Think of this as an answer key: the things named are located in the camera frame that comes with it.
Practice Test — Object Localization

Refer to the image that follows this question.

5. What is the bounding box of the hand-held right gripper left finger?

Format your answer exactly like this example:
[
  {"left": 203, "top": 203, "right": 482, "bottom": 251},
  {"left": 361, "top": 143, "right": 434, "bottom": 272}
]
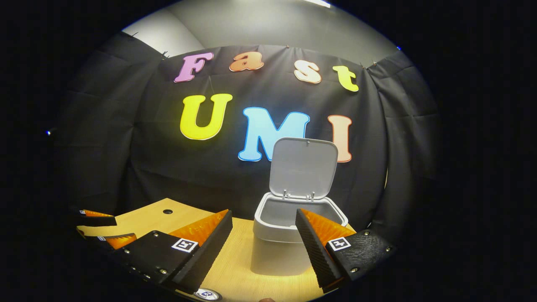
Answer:
[{"left": 110, "top": 209, "right": 234, "bottom": 295}]

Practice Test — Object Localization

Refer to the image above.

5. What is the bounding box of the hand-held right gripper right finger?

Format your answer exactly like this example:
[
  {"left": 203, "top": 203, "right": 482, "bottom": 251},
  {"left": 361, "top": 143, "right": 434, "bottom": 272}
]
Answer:
[{"left": 295, "top": 208, "right": 396, "bottom": 294}]

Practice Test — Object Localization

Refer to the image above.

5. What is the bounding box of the blue pop can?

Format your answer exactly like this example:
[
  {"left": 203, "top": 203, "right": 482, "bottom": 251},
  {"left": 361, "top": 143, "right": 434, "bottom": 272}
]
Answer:
[{"left": 194, "top": 288, "right": 223, "bottom": 302}]

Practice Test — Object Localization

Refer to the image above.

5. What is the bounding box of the black backdrop cloth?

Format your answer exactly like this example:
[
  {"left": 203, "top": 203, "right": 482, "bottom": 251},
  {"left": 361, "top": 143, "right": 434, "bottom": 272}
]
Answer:
[{"left": 55, "top": 31, "right": 441, "bottom": 235}]

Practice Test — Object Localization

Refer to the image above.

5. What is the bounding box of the white desktop garbage bin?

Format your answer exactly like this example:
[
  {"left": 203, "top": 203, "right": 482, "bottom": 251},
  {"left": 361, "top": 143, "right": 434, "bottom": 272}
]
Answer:
[{"left": 250, "top": 137, "right": 349, "bottom": 276}]

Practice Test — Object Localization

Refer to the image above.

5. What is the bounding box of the wooden desktop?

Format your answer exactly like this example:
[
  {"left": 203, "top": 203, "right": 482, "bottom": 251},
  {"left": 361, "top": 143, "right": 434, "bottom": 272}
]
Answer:
[{"left": 77, "top": 198, "right": 357, "bottom": 302}]

